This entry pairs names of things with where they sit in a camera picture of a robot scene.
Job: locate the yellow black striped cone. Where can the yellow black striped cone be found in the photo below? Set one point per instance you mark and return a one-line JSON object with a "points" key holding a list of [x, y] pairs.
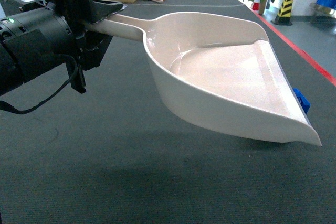
{"points": [[284, 15]]}

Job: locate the red white traffic cone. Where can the red white traffic cone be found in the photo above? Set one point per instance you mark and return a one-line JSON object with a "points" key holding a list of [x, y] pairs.
{"points": [[255, 5]]}

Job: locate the beige plastic dustpan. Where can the beige plastic dustpan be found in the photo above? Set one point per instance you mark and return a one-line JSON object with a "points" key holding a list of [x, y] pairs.
{"points": [[217, 72]]}

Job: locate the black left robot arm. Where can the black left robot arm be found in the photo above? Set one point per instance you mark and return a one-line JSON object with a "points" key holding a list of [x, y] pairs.
{"points": [[44, 36]]}

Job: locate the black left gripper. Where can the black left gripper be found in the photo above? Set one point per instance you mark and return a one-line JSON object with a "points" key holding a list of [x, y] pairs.
{"points": [[87, 48]]}

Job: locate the blue plastic block part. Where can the blue plastic block part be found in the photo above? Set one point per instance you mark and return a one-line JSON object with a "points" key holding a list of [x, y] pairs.
{"points": [[305, 104]]}

